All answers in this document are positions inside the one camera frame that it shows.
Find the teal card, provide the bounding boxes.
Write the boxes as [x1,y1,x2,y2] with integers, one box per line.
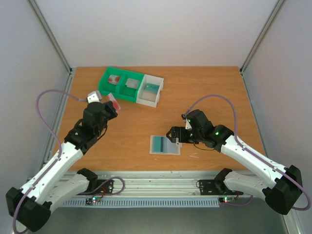
[152,136,166,154]
[144,83,159,94]

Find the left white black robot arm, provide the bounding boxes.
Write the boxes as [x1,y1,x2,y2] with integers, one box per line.
[5,101,117,234]

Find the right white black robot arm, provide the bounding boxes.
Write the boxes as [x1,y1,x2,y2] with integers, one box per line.
[166,109,302,215]

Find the card with red circles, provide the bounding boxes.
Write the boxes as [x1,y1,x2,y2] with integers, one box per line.
[107,75,121,85]

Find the grey card in bin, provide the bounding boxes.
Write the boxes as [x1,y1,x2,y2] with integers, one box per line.
[125,78,139,89]

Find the teal card in bin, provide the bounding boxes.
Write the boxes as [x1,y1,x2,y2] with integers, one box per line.
[144,83,159,94]

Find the green bin middle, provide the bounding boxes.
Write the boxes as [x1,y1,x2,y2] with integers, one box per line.
[117,70,144,102]

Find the green bin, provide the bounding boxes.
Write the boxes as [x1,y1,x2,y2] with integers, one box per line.
[98,67,126,98]
[117,70,144,102]

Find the green bin far left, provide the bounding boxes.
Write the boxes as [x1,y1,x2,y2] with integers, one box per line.
[98,67,126,98]

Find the white bin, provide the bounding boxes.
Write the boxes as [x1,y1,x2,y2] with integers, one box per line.
[136,74,164,108]

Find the right controller board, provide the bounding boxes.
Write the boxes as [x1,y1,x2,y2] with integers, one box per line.
[219,196,236,203]

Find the controller board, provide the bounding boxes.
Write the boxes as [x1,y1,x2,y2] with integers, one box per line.
[219,196,236,203]
[85,197,101,205]

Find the left controller board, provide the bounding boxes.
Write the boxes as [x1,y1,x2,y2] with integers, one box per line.
[85,197,101,205]

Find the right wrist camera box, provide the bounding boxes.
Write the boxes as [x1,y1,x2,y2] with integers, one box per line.
[181,114,192,130]

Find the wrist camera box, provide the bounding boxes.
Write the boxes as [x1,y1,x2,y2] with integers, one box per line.
[87,90,102,104]
[181,114,192,130]

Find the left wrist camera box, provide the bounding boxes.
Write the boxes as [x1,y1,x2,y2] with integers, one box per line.
[87,90,102,104]

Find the left aluminium frame post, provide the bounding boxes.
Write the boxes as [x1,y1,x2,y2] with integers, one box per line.
[28,0,74,76]

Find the aluminium frame post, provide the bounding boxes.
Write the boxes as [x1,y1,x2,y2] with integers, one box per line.
[239,0,286,76]
[28,0,74,76]

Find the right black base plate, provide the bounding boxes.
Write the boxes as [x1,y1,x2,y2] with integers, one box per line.
[196,179,243,196]

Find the grey slotted cable duct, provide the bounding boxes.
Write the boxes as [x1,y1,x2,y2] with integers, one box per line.
[61,197,219,209]

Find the aluminium front rail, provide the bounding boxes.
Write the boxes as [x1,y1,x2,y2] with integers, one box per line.
[21,156,291,197]

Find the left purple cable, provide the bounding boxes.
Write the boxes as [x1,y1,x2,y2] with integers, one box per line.
[12,89,126,234]

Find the right aluminium frame post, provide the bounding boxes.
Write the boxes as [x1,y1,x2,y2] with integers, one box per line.
[239,0,286,76]

